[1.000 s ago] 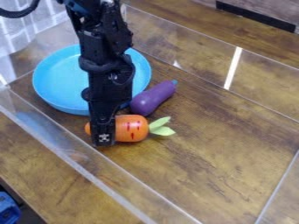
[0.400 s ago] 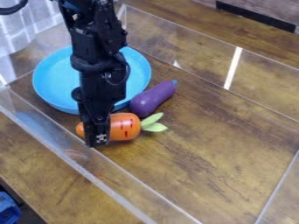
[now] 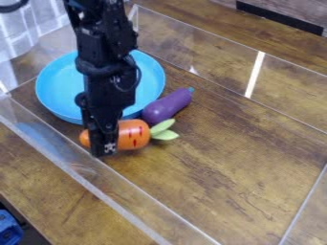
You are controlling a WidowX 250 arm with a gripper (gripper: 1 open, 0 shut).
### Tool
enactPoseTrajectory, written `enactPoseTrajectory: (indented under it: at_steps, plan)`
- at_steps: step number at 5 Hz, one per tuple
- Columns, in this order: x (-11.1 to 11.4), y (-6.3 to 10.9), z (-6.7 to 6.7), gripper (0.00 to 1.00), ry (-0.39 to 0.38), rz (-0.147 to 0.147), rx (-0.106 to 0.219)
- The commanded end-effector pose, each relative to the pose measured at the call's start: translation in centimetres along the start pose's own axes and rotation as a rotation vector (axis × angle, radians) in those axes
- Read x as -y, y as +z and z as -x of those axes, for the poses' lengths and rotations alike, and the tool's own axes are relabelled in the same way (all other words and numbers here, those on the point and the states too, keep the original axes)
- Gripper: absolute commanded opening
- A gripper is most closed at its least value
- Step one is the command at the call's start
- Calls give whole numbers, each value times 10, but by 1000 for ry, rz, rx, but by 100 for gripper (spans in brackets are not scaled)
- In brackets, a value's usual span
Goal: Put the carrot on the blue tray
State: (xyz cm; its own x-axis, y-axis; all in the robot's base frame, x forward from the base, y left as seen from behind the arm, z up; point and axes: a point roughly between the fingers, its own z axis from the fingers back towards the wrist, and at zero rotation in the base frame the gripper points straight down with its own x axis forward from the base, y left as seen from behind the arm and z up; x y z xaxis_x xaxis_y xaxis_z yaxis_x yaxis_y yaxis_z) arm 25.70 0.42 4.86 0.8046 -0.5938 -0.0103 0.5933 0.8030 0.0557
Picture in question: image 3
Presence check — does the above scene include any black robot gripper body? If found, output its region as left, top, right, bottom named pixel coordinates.
left=63, top=0, right=142, bottom=128

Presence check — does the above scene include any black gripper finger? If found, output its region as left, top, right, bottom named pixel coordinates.
left=90, top=122, right=119, bottom=157

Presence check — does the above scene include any orange toy carrot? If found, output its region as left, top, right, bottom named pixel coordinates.
left=78, top=118, right=181, bottom=152

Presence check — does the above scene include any purple toy eggplant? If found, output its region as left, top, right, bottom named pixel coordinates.
left=142, top=87, right=194, bottom=124

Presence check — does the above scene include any blue round tray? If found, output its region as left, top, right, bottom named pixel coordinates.
left=35, top=51, right=166, bottom=125

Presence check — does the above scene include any blue object at corner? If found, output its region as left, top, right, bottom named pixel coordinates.
left=0, top=210, right=23, bottom=245

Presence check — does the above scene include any clear acrylic enclosure wall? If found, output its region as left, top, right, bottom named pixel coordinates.
left=0, top=0, right=327, bottom=245

